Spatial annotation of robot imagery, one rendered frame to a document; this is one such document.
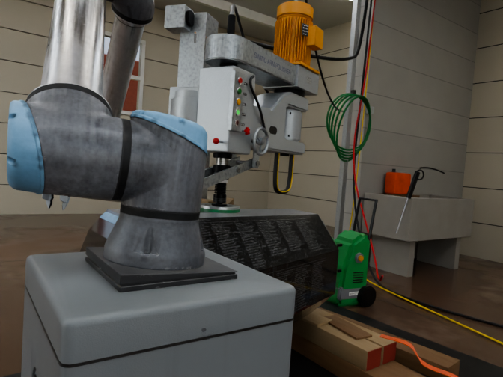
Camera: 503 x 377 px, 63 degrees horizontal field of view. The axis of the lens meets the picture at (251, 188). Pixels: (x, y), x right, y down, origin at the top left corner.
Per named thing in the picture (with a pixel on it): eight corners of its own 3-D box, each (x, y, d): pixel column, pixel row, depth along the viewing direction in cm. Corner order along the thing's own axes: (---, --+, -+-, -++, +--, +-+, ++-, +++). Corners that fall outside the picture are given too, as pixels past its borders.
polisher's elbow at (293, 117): (268, 139, 258) (270, 108, 257) (274, 141, 277) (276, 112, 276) (297, 141, 254) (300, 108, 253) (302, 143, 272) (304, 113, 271)
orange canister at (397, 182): (378, 195, 487) (380, 167, 485) (403, 196, 516) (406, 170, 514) (394, 197, 469) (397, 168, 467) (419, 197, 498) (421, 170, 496)
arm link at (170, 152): (211, 215, 75) (223, 120, 75) (115, 207, 68) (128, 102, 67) (187, 206, 89) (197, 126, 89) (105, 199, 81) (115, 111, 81)
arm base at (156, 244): (224, 265, 79) (230, 215, 79) (138, 274, 65) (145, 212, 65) (167, 247, 92) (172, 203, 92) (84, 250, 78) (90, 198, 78)
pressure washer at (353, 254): (348, 293, 363) (356, 196, 358) (376, 306, 331) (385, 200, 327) (315, 295, 348) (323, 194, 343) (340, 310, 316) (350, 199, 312)
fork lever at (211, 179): (233, 164, 237) (233, 155, 235) (262, 166, 226) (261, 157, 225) (144, 200, 182) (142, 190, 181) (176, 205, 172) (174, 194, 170)
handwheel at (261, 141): (254, 155, 223) (256, 128, 223) (269, 156, 218) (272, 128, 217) (238, 154, 211) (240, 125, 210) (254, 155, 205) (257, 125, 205)
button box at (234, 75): (236, 132, 202) (240, 74, 201) (240, 132, 201) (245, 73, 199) (227, 130, 196) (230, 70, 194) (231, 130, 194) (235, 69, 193)
